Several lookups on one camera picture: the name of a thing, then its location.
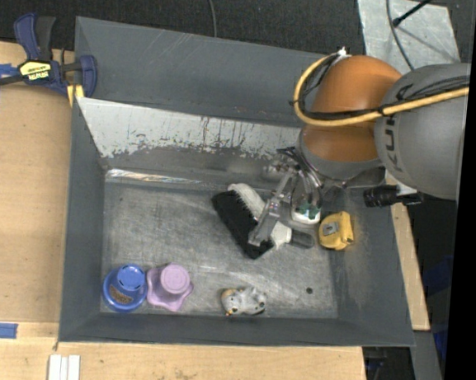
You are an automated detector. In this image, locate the blue plastic cup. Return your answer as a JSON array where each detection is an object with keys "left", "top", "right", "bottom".
[{"left": 99, "top": 260, "right": 151, "bottom": 315}]

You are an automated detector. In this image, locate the black brush with white handle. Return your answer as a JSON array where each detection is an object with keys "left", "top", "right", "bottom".
[{"left": 205, "top": 180, "right": 320, "bottom": 266}]

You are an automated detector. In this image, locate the grey metal bin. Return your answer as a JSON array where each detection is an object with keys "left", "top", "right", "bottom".
[{"left": 46, "top": 16, "right": 442, "bottom": 373}]

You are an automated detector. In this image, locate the grey and white toy animal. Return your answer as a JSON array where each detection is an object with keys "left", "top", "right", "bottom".
[{"left": 218, "top": 284, "right": 269, "bottom": 321}]

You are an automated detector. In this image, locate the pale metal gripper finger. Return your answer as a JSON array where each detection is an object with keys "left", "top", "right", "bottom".
[
  {"left": 247, "top": 200, "right": 276, "bottom": 248},
  {"left": 260, "top": 204, "right": 285, "bottom": 249}
]

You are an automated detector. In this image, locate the pale wood flat board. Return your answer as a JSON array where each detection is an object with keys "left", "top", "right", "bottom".
[{"left": 0, "top": 80, "right": 82, "bottom": 329}]

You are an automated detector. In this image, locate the black cylinder on white bracket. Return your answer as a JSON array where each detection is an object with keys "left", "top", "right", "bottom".
[{"left": 361, "top": 181, "right": 427, "bottom": 213}]

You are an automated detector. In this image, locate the purple plastic cup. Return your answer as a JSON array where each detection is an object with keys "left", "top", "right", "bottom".
[{"left": 143, "top": 260, "right": 196, "bottom": 315}]

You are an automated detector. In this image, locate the yellow tape measure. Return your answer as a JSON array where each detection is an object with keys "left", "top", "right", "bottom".
[{"left": 316, "top": 208, "right": 358, "bottom": 253}]

